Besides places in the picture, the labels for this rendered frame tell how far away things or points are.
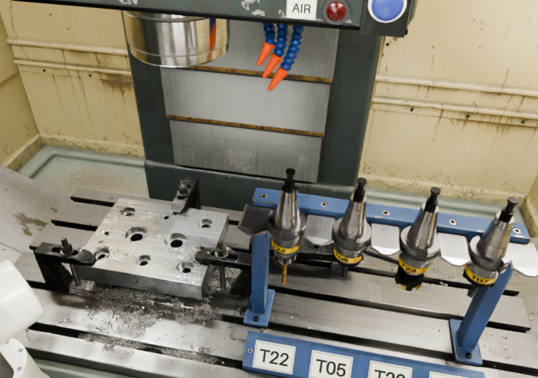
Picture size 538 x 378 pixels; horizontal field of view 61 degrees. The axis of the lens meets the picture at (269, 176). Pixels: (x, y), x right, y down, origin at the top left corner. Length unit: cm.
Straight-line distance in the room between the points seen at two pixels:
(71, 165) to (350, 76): 132
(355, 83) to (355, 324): 61
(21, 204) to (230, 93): 83
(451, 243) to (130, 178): 145
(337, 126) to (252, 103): 25
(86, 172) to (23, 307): 162
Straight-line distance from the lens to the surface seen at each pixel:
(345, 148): 136
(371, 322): 107
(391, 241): 79
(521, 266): 83
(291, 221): 76
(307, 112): 127
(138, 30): 71
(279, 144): 134
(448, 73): 166
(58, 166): 215
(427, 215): 74
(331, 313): 107
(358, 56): 123
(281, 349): 95
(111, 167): 207
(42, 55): 201
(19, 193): 177
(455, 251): 81
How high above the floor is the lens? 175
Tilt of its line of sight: 37 degrees down
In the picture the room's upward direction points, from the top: 2 degrees clockwise
